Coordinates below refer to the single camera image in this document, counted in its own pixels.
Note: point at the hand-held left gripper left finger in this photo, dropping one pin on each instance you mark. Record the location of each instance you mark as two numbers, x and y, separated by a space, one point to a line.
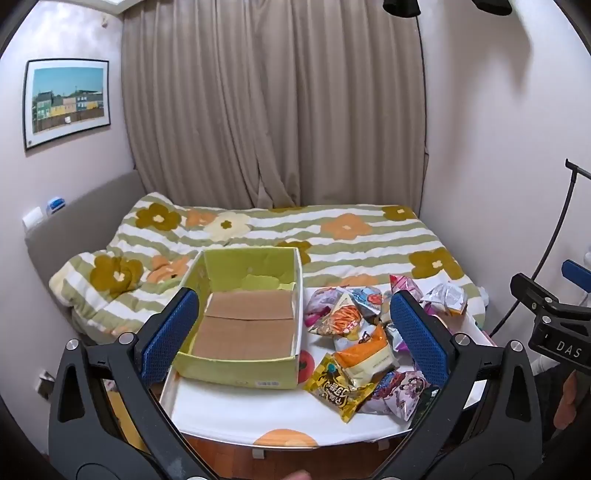
171 330

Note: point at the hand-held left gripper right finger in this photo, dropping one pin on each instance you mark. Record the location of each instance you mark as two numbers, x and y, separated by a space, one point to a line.
418 332

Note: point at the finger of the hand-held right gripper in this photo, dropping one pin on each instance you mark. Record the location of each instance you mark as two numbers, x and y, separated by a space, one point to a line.
576 273
531 288

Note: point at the orange and white snack packet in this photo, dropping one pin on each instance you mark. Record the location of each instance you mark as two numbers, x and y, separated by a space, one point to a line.
369 357

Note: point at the green cardboard box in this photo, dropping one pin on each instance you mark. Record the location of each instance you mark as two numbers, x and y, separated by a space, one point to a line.
249 332

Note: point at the yellow snack packet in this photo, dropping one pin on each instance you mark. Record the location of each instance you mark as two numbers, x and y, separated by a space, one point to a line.
337 387

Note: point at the person's right hand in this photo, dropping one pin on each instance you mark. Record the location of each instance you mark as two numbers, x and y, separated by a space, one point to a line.
567 401

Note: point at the silver snack packet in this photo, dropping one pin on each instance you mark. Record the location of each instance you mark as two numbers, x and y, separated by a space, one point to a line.
445 297

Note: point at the pink snack packet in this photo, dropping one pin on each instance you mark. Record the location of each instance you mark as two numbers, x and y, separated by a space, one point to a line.
406 284

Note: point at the black curved stand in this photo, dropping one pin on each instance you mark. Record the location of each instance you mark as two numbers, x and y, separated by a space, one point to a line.
556 226

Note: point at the blue and red snack packet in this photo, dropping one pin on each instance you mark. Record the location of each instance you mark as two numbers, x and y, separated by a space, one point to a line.
367 297

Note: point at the orange striped snack packet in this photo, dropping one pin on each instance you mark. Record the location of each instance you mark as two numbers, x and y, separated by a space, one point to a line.
341 318

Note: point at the lilac snack packet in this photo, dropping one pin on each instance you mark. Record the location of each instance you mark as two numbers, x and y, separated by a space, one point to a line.
318 300

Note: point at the floral striped blanket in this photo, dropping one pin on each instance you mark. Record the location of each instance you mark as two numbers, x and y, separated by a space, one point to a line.
323 240

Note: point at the grey headboard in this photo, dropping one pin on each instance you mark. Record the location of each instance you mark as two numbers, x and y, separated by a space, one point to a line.
83 207

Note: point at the blue and white small object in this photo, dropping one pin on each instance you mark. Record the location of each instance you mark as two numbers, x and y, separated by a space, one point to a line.
55 206

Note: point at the beige curtain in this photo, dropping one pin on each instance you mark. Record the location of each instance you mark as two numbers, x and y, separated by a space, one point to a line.
272 101

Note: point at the framed picture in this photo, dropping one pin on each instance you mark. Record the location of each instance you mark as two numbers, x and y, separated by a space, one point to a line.
67 102

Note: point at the black overhead fixture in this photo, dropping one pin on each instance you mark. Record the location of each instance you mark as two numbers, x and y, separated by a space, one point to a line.
491 3
400 5

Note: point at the wall socket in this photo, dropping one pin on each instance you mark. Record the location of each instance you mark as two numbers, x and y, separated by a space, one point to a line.
46 383

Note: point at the white wall switch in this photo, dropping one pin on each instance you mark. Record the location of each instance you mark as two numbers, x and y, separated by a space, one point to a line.
33 217

